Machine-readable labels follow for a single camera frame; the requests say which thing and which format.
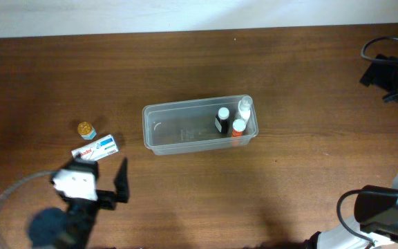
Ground small gold lid jar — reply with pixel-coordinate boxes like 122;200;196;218
77;122;97;140

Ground white spray bottle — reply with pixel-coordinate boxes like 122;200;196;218
235;96;253;124

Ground dark bottle white cap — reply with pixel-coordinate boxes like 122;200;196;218
215;107;229;134

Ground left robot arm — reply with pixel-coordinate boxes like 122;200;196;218
27;156;130;249

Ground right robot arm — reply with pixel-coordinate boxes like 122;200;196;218
300;39;398;249

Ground orange tube white cap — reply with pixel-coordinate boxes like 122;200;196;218
231;119;246;137

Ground white Panadol box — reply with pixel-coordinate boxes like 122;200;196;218
71;135;119;161

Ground clear plastic container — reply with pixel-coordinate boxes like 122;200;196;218
142;95;259;155

